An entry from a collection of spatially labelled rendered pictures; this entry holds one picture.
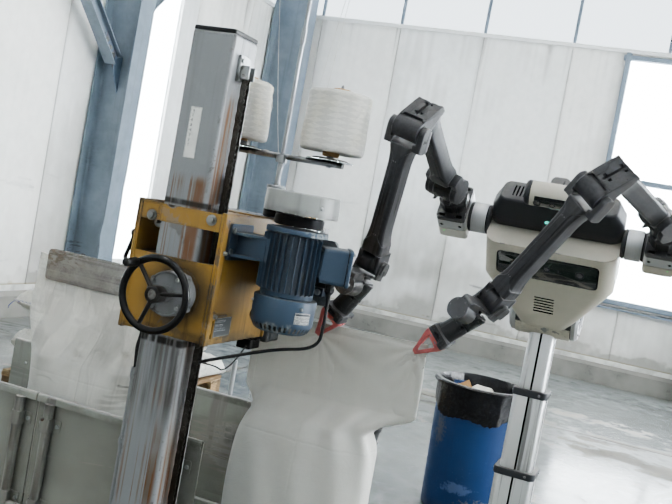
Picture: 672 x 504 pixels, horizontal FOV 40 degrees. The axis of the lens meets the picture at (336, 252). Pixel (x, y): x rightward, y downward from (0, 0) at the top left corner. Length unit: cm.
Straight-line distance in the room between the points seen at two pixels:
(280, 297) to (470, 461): 263
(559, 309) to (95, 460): 140
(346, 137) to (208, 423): 119
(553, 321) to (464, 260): 775
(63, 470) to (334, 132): 121
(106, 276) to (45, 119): 525
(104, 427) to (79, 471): 15
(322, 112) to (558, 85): 842
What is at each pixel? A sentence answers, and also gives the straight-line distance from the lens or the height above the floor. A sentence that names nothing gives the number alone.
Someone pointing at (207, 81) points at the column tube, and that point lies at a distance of 220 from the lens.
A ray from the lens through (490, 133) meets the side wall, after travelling 1065.
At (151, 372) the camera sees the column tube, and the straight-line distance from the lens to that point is 225.
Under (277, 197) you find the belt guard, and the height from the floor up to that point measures 140.
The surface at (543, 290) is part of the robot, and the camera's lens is 280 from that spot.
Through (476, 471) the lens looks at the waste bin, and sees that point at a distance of 467.
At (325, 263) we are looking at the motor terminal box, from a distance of 216.
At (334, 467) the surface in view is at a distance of 250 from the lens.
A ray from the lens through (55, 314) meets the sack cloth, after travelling 292.
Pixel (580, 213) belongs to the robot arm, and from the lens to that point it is 224.
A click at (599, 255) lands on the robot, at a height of 140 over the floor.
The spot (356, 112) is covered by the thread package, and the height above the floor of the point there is 163.
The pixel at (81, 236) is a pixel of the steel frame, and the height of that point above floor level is 71.
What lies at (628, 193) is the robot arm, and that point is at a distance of 232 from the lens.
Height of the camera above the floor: 141
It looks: 3 degrees down
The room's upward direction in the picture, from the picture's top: 10 degrees clockwise
